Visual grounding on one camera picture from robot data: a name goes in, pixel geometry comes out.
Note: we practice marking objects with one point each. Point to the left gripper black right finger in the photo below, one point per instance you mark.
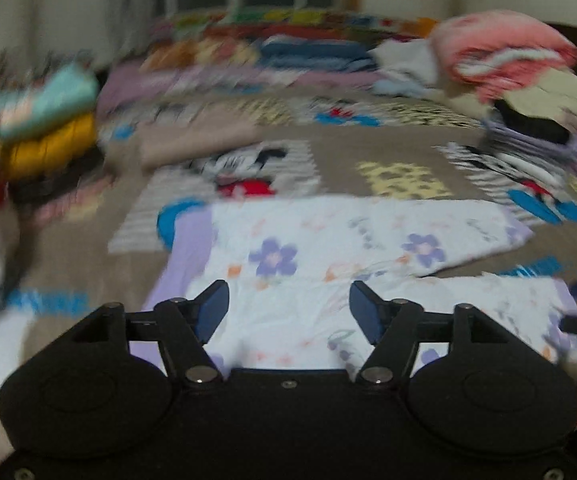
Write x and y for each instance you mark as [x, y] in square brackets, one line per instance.
[391, 327]

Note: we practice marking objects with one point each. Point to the pink purple floral sheet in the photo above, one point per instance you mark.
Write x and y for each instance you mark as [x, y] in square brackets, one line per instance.
[128, 83]

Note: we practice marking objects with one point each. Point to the Mickey Mouse patterned bed blanket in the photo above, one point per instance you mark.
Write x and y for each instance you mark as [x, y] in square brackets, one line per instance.
[106, 248]

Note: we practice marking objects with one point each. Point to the blue folded blanket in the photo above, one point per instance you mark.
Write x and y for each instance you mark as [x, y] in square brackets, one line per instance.
[339, 56]

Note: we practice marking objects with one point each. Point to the cream folded quilt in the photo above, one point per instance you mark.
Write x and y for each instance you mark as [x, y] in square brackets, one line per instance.
[553, 96]

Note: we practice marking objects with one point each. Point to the lavender folded garment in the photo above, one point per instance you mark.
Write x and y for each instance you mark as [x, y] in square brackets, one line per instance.
[505, 140]

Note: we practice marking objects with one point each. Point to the black folded garment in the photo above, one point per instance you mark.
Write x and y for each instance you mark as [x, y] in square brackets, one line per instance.
[539, 128]

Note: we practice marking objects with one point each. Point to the colourful alphabet headboard panel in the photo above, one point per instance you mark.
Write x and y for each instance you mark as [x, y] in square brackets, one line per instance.
[310, 23]

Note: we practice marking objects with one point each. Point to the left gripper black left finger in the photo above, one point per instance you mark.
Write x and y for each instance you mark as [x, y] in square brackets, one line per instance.
[184, 327]

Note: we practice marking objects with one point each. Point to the yellow folded garment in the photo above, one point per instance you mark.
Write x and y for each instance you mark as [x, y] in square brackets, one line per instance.
[54, 151]

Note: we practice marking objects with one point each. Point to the orange cartoon pillow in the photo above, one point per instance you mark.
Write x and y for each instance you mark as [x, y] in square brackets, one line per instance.
[224, 51]

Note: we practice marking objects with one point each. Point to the teal folded garment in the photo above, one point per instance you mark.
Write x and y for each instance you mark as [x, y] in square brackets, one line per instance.
[66, 94]

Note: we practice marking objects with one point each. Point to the white fluffy blanket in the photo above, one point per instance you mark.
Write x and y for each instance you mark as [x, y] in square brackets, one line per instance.
[408, 69]

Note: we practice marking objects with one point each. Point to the pink white folded quilt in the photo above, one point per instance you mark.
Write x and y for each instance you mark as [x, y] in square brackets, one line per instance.
[498, 51]

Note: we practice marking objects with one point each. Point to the white floral purple-trim garment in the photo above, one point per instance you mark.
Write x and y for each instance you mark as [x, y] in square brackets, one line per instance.
[289, 265]

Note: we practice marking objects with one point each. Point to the grey curtain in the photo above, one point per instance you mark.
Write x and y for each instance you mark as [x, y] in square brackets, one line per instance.
[129, 24]

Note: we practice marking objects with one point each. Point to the folded beige garment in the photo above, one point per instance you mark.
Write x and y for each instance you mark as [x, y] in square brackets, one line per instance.
[162, 146]

